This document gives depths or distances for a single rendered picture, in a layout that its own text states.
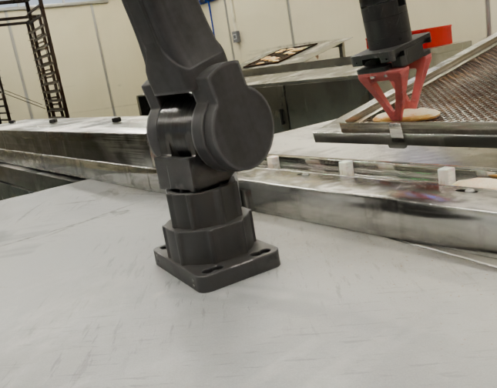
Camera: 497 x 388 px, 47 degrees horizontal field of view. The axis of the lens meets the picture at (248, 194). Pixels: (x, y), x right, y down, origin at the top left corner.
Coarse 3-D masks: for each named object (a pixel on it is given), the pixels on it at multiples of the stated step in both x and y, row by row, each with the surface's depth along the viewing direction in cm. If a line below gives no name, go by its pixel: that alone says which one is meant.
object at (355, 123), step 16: (480, 48) 101; (496, 48) 100; (448, 64) 95; (464, 64) 97; (480, 64) 94; (432, 80) 92; (448, 80) 90; (464, 80) 87; (480, 80) 85; (496, 80) 82; (464, 96) 79; (480, 96) 78; (368, 112) 84; (464, 112) 72; (496, 112) 69; (352, 128) 80; (368, 128) 77; (384, 128) 75; (416, 128) 71; (432, 128) 69; (448, 128) 67; (464, 128) 66; (480, 128) 64; (496, 128) 63
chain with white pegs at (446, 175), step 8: (272, 160) 80; (344, 160) 70; (272, 168) 80; (344, 168) 69; (352, 168) 69; (440, 168) 58; (448, 168) 58; (440, 176) 58; (448, 176) 58; (448, 184) 58
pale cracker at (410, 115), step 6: (420, 108) 76; (426, 108) 76; (378, 114) 81; (384, 114) 79; (408, 114) 76; (414, 114) 75; (420, 114) 75; (426, 114) 74; (432, 114) 74; (438, 114) 74; (378, 120) 79; (384, 120) 78; (390, 120) 77; (402, 120) 76; (408, 120) 75; (414, 120) 75; (420, 120) 75
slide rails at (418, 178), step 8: (280, 168) 81; (288, 168) 80; (296, 168) 80; (304, 168) 79; (312, 168) 78; (320, 168) 77; (360, 176) 69; (368, 176) 68; (376, 176) 68; (384, 176) 67; (392, 176) 66; (400, 176) 66; (408, 176) 65; (416, 176) 65; (424, 176) 64
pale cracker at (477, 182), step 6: (462, 180) 57; (468, 180) 56; (474, 180) 56; (480, 180) 55; (486, 180) 55; (492, 180) 55; (468, 186) 55; (474, 186) 54; (480, 186) 54; (486, 186) 54; (492, 186) 53
